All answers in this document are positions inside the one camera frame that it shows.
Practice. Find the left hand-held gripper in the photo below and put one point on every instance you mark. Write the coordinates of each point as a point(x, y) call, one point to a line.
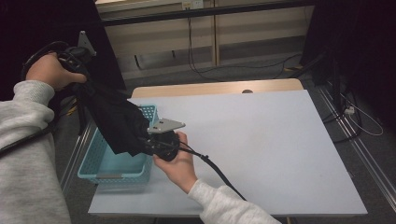
point(76, 57)

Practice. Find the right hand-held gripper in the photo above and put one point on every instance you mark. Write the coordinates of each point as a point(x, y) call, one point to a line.
point(165, 140)

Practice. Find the black short pants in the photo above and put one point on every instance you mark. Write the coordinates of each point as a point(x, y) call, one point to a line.
point(115, 118)

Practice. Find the light blue plastic basket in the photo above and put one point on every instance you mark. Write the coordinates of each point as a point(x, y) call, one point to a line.
point(118, 168)

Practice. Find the person's left hand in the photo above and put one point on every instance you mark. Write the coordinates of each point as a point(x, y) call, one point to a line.
point(51, 73)

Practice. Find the person's right hand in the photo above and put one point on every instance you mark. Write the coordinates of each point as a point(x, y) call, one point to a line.
point(179, 168)

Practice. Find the black curtain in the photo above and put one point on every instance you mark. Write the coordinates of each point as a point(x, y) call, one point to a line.
point(18, 31)
point(367, 46)

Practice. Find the light wooden table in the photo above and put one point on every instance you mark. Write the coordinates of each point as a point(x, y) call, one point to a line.
point(202, 88)

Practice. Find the beige wooden cabinet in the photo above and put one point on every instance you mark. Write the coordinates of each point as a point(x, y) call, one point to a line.
point(162, 34)

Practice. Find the round grey table grommet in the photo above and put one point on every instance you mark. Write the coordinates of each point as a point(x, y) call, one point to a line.
point(247, 91)

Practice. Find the white table cover board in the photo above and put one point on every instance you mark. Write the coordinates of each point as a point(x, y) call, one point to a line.
point(264, 140)

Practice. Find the black horizontal bar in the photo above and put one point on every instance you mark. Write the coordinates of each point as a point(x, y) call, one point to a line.
point(202, 13)

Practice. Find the white power plug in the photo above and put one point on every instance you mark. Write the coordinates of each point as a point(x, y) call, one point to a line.
point(349, 109)

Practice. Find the aluminium floor rail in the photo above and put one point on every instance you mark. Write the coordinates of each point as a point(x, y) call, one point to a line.
point(373, 161)
point(74, 155)

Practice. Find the white wall outlet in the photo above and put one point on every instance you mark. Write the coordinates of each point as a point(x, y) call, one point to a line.
point(192, 4)

